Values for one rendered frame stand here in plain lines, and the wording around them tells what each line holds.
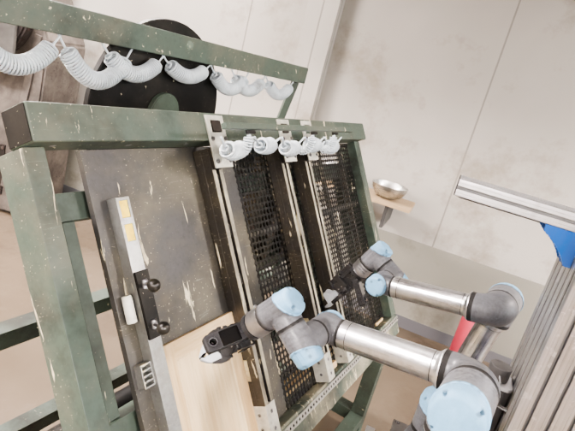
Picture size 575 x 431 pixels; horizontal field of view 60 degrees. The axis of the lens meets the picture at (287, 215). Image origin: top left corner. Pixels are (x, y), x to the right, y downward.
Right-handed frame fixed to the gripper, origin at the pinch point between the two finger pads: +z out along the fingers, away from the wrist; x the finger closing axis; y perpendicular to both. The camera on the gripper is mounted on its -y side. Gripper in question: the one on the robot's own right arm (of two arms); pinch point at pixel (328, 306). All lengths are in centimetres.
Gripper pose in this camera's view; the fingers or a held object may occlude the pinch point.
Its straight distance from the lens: 206.6
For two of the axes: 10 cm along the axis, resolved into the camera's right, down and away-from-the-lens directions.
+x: -3.6, 1.9, -9.2
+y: -6.9, -7.1, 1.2
